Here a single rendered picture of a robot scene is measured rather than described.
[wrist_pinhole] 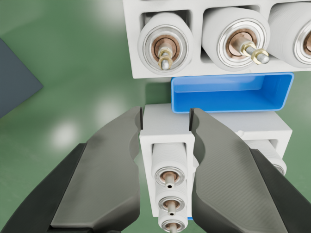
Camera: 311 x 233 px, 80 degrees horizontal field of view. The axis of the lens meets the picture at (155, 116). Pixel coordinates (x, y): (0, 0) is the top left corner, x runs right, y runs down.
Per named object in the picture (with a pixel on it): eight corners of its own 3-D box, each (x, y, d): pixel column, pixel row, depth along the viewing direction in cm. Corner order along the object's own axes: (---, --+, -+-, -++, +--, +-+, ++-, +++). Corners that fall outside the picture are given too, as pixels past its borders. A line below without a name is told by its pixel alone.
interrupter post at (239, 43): (235, 34, 29) (242, 38, 27) (250, 37, 29) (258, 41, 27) (230, 50, 31) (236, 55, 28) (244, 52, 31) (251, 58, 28)
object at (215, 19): (201, 2, 42) (220, 4, 27) (242, 9, 43) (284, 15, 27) (191, 45, 47) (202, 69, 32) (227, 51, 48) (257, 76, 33)
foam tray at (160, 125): (155, 178, 86) (152, 217, 71) (145, 104, 65) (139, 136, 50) (243, 176, 83) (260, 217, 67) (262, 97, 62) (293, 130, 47)
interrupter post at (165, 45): (171, 57, 32) (171, 63, 29) (157, 55, 32) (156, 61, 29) (173, 42, 30) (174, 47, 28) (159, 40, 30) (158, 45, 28)
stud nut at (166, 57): (168, 70, 26) (168, 72, 25) (156, 66, 25) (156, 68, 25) (174, 57, 25) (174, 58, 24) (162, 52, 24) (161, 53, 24)
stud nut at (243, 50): (244, 40, 27) (246, 41, 26) (256, 42, 27) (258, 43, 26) (239, 54, 28) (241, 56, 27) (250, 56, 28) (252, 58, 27)
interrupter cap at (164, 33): (183, 74, 33) (183, 75, 33) (140, 68, 33) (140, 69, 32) (193, 27, 29) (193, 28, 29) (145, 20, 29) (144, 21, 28)
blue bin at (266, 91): (170, 95, 63) (171, 113, 53) (170, 62, 57) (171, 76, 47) (263, 92, 61) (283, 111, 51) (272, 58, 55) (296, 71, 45)
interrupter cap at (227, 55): (224, 13, 28) (226, 14, 27) (274, 21, 28) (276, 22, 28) (209, 63, 32) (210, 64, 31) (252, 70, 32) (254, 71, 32)
